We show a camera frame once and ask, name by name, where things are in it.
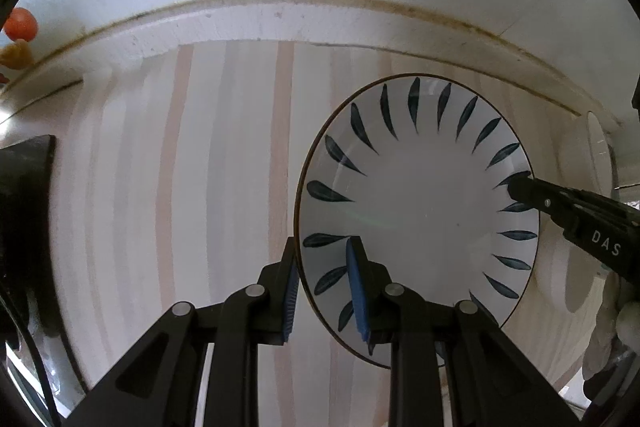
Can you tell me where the leaf pattern plate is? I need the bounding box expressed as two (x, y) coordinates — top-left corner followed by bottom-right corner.
(294, 74), (540, 367)

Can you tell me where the white gloved hand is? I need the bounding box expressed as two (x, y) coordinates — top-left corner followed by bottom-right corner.
(582, 272), (639, 405)

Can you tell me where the striped cat table mat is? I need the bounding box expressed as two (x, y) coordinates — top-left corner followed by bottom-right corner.
(49, 38), (609, 427)

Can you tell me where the orange wall sticker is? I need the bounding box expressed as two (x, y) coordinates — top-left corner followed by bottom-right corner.
(0, 39), (34, 70)

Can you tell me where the tomato wall sticker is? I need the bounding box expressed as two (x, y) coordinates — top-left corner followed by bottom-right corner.
(3, 8), (39, 42)

